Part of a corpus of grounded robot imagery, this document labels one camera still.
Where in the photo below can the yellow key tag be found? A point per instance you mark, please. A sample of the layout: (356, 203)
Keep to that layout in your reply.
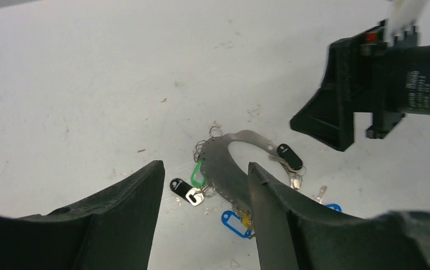
(246, 221)

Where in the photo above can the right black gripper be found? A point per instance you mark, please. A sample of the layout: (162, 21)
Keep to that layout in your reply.
(399, 85)

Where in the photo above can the blue white-label key tag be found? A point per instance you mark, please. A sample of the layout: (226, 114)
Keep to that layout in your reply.
(234, 223)

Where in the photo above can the black white-label key tag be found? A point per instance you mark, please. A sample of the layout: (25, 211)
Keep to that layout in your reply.
(180, 187)

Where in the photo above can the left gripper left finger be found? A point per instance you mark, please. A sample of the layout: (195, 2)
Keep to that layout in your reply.
(110, 229)

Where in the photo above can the green key tag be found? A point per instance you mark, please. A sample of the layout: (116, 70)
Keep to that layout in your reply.
(197, 179)

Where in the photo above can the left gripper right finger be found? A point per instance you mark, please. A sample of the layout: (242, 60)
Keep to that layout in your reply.
(296, 232)

